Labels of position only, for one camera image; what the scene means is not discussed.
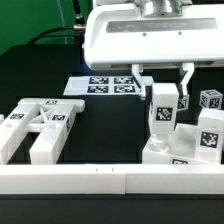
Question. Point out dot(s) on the white marker base plate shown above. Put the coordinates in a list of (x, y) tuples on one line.
[(101, 85)]

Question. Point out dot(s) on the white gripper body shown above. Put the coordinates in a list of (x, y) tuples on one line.
[(120, 34)]

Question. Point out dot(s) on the white front fence bar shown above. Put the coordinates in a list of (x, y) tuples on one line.
[(111, 179)]

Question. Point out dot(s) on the marker cube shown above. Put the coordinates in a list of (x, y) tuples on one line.
[(183, 103), (210, 99)]

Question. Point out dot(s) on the white chair seat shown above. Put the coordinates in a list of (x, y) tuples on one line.
[(181, 148)]

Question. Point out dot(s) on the white part at left edge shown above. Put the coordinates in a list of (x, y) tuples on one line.
[(1, 119)]

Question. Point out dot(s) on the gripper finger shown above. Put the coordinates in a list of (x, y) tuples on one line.
[(186, 72), (140, 81)]

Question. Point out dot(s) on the white chair back frame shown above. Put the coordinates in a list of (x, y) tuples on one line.
[(52, 119)]

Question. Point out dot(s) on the marker cube right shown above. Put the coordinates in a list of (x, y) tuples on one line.
[(210, 99)]

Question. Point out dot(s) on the marker cube left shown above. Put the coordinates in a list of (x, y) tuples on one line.
[(183, 103)]

